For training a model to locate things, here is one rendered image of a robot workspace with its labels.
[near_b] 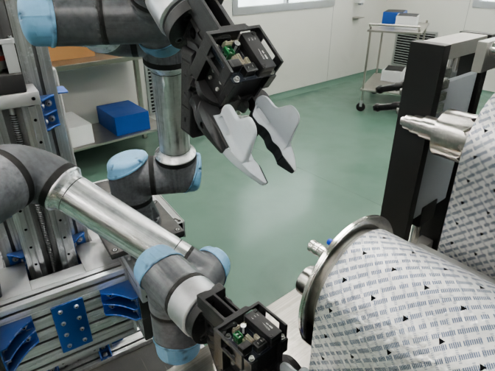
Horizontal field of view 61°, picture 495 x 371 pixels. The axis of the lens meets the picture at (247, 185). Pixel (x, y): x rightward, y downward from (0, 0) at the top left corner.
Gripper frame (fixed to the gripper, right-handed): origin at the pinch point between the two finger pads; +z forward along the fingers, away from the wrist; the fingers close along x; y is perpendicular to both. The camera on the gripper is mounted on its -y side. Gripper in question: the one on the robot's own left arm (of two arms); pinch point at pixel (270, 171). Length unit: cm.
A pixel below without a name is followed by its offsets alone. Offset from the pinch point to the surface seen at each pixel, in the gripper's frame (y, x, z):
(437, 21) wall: -220, 545, -169
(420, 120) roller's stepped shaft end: 2.6, 24.7, 1.9
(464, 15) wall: -190, 546, -150
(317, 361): -1.6, -5.9, 19.0
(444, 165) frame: -6.7, 37.6, 8.5
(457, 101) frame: 2.1, 36.5, 1.2
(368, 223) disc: 6.3, 1.9, 10.2
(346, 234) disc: 6.5, -1.5, 10.0
